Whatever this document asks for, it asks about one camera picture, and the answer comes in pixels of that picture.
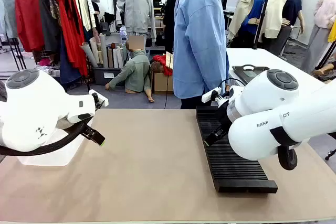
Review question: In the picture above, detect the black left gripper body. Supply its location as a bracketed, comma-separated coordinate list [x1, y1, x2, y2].
[80, 121, 95, 138]

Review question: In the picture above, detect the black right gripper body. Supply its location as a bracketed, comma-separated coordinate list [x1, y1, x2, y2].
[216, 102, 236, 134]

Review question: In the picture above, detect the black plastic tray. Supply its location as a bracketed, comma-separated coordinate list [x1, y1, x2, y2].
[232, 64, 271, 86]

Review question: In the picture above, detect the person's right forearm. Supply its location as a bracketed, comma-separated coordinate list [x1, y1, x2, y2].
[202, 48, 229, 91]

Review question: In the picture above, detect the black slotted PCB rack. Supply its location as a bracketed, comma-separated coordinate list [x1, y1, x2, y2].
[196, 105, 278, 194]

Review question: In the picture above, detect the black metal clothes rack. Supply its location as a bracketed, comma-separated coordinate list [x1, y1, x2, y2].
[0, 0, 91, 92]

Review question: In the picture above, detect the clear plastic box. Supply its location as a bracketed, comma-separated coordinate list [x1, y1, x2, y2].
[17, 126, 86, 167]

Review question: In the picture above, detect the grey storage bin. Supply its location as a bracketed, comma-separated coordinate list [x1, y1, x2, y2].
[92, 66, 127, 86]

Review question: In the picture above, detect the white table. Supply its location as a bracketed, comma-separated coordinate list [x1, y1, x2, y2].
[226, 47, 326, 96]

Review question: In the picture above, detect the closed cardboard box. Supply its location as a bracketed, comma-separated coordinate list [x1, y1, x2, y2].
[151, 71, 174, 94]

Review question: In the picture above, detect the child mannequin green jacket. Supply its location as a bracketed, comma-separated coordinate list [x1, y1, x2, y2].
[104, 36, 156, 103]

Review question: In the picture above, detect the grey paper roll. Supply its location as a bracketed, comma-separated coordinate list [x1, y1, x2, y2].
[80, 44, 99, 68]

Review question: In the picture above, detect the beige paper roll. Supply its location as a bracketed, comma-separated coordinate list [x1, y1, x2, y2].
[89, 37, 102, 65]

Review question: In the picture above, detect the red cloth pile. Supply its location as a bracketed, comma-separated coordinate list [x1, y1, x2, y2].
[152, 55, 174, 77]

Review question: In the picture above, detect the person in blue shirt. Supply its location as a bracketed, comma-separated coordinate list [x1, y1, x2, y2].
[172, 0, 230, 110]

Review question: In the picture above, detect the dark grey jacket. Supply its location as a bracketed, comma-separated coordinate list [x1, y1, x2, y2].
[0, 81, 7, 103]

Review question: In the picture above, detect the red dress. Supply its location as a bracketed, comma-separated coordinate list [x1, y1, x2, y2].
[55, 0, 89, 77]

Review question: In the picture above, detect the clear water bottle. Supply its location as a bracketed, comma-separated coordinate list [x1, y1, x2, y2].
[120, 25, 128, 46]

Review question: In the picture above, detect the black tripod pole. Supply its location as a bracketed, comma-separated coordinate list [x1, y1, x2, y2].
[252, 0, 274, 50]

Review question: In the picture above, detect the black stand foot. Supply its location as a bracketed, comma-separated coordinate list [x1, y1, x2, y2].
[324, 147, 336, 161]

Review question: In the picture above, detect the dark grey garment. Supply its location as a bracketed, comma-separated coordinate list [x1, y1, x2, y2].
[38, 0, 62, 54]

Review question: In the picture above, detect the mannequin cream jacket blue shirt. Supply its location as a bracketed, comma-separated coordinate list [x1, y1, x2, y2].
[227, 0, 268, 49]

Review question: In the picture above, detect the cream white garment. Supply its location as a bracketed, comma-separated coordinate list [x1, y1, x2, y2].
[76, 0, 97, 32]

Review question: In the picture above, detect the mannequin cream jacket navy shirt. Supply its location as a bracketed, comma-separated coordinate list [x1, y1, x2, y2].
[264, 0, 305, 57]

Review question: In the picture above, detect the red shirt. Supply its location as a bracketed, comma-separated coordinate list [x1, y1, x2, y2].
[14, 0, 45, 53]

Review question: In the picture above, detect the mannequin in grey hoodie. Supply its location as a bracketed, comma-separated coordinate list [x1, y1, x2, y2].
[115, 0, 158, 42]

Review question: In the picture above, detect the light grey garment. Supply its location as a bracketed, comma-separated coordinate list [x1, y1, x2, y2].
[0, 0, 20, 40]

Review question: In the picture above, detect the mannequin in pink top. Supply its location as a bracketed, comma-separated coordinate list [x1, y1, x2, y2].
[300, 0, 336, 74]

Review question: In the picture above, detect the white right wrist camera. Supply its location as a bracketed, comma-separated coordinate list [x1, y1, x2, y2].
[201, 87, 221, 104]

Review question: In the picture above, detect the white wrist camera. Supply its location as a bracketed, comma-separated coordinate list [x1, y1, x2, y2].
[201, 87, 221, 104]
[88, 89, 109, 108]

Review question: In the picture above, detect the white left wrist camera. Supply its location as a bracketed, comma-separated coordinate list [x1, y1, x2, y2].
[88, 89, 109, 108]

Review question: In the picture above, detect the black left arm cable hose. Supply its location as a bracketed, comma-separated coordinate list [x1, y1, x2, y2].
[0, 120, 91, 156]

